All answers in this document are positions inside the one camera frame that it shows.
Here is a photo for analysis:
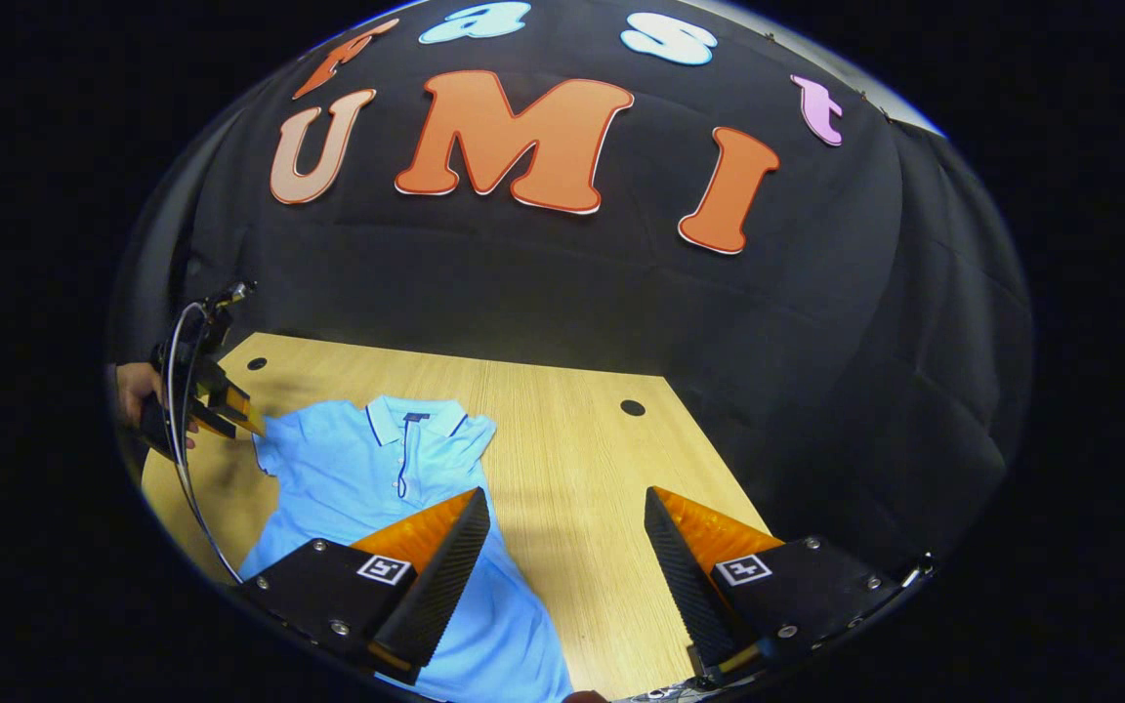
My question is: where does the black backdrop cloth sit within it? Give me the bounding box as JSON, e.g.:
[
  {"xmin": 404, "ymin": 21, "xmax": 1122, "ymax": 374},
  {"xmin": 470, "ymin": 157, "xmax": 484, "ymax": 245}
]
[{"xmin": 108, "ymin": 0, "xmax": 1034, "ymax": 587}]

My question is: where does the grey cable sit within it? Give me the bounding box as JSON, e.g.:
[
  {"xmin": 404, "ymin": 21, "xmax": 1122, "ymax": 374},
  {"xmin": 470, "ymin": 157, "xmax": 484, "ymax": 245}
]
[{"xmin": 162, "ymin": 283, "xmax": 246, "ymax": 585}]

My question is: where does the light blue T-shirt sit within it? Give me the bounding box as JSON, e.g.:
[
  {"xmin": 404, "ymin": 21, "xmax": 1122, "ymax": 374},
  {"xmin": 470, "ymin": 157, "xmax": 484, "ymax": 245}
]
[{"xmin": 238, "ymin": 394, "xmax": 575, "ymax": 703}]

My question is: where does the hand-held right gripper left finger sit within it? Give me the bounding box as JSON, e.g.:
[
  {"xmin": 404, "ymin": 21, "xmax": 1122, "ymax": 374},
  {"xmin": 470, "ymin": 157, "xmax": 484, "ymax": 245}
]
[{"xmin": 233, "ymin": 486, "xmax": 492, "ymax": 686}]

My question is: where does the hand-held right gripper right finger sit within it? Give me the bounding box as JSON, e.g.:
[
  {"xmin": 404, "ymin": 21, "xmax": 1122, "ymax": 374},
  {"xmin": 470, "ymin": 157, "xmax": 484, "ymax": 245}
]
[{"xmin": 644, "ymin": 485, "xmax": 920, "ymax": 684}]

